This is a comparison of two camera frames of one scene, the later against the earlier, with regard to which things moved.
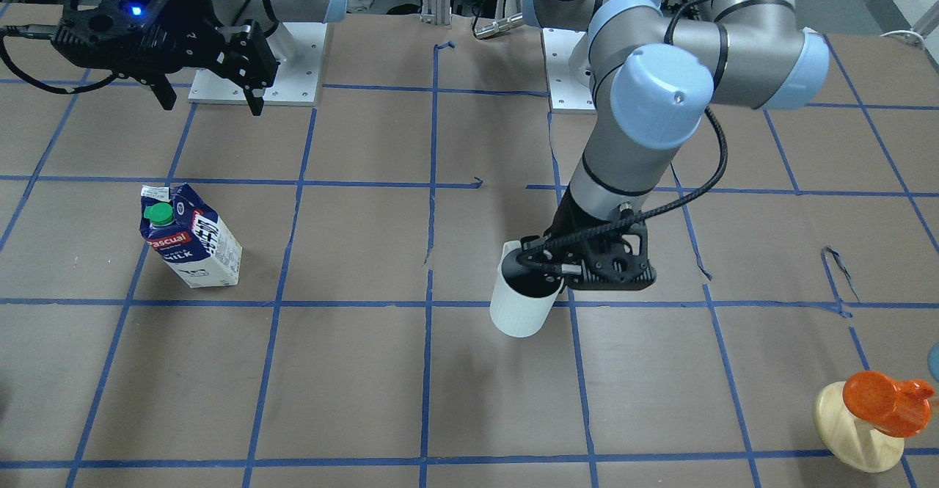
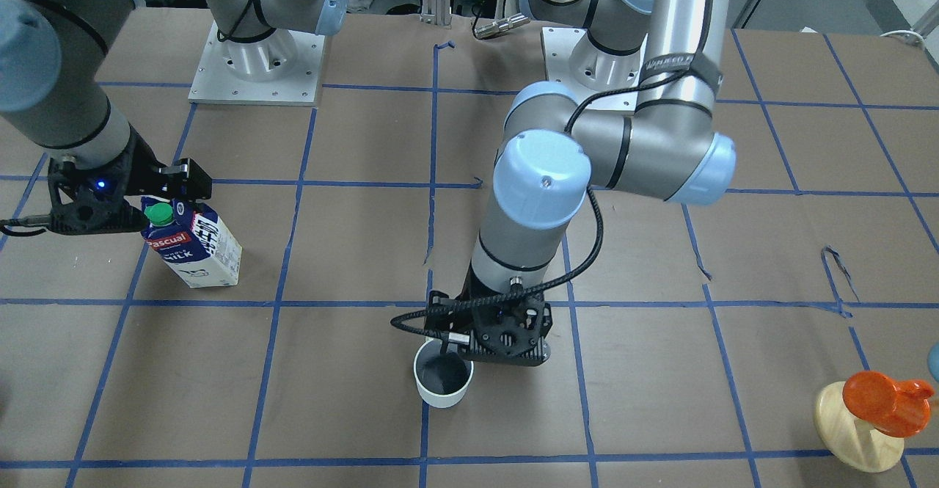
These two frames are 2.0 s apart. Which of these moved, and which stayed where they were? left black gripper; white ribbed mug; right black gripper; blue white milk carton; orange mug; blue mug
Moved: white ribbed mug; left black gripper; right black gripper
Stayed: blue white milk carton; orange mug; blue mug
